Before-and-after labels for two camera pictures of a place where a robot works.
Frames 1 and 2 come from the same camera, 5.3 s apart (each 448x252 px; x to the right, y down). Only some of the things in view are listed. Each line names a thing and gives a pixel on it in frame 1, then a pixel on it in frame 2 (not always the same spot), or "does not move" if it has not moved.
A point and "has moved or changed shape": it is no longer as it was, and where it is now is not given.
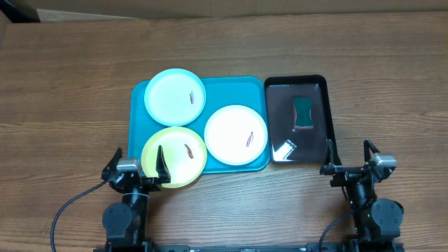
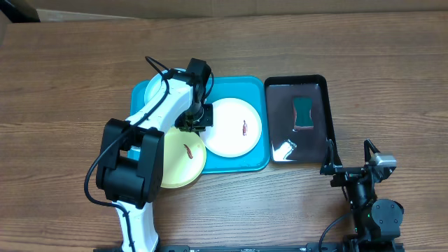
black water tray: [299, 119] does not move
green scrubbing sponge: [302, 106] does not move
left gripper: [153, 184] to [208, 122]
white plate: [236, 135] has moved or changed shape
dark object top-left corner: [19, 11] does not move
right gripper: [332, 165] does not move
